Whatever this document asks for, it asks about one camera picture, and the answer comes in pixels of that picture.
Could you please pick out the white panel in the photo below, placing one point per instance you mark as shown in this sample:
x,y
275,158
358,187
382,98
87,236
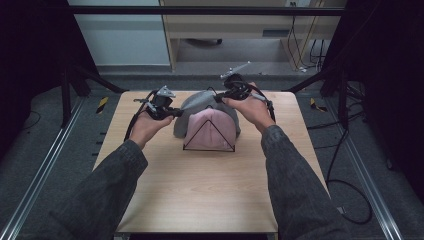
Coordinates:
x,y
123,36

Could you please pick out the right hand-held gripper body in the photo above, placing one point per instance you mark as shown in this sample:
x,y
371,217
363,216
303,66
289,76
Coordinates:
x,y
237,87

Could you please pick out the black curtain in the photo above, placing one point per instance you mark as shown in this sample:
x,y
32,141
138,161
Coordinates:
x,y
393,83
30,66

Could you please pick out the person's right hand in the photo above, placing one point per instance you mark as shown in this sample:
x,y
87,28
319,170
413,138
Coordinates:
x,y
253,111

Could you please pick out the grey tape strip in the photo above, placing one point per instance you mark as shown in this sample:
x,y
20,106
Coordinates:
x,y
341,210

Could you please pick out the black horizontal frame bar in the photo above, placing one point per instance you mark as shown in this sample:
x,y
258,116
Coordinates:
x,y
200,10

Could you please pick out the aluminium floor rail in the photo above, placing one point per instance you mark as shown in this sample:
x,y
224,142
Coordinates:
x,y
366,173
43,166

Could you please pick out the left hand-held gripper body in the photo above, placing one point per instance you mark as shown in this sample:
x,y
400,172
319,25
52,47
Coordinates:
x,y
159,101

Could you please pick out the black metal stand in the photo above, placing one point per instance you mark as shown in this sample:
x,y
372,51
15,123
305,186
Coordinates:
x,y
342,100
66,100

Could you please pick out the pink beanie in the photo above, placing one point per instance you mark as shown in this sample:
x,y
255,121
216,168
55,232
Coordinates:
x,y
211,126

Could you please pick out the light wooden desk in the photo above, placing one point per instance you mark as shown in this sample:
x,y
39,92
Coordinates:
x,y
233,25

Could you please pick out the grey beanie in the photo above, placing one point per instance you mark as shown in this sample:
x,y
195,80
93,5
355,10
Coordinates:
x,y
196,103

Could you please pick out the person's left hand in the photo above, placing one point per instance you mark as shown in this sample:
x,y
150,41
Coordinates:
x,y
148,128

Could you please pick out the yellow black hazard tape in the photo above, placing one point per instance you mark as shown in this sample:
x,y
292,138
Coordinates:
x,y
102,105
316,105

